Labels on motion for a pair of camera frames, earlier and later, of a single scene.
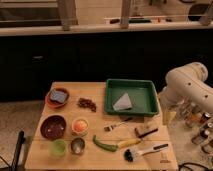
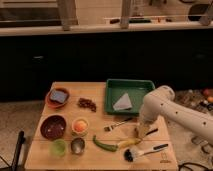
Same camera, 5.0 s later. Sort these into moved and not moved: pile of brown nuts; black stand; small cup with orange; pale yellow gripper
Moved: pale yellow gripper
Not moved: black stand; small cup with orange; pile of brown nuts
